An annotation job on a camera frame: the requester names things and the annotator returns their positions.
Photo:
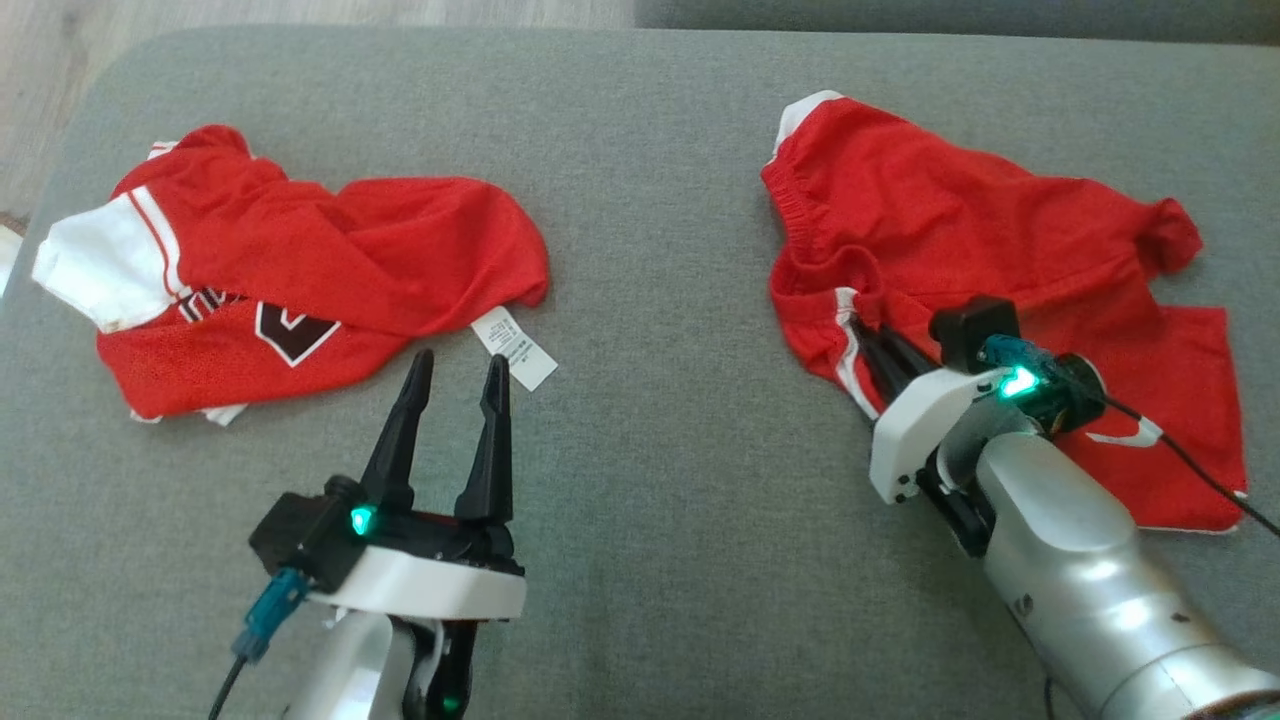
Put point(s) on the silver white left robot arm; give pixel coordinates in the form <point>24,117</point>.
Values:
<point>340,670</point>

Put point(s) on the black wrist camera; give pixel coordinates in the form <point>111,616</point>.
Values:
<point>975,325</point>
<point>295,535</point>

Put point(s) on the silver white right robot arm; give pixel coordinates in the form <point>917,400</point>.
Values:
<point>1090,570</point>

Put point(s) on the grey fabric sofa cushion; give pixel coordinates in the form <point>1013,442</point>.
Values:
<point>950,15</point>

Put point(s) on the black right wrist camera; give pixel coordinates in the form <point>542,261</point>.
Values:
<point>975,325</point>

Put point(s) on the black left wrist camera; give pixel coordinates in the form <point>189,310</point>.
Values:
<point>295,535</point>

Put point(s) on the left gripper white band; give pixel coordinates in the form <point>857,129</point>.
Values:
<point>430,585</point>

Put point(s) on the red Bulls basketball jersey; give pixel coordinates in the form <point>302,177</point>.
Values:
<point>330,250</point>

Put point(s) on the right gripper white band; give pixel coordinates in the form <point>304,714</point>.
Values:
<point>925,420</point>

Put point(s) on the red basketball shorts white stripe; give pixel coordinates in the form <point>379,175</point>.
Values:
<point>960,230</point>

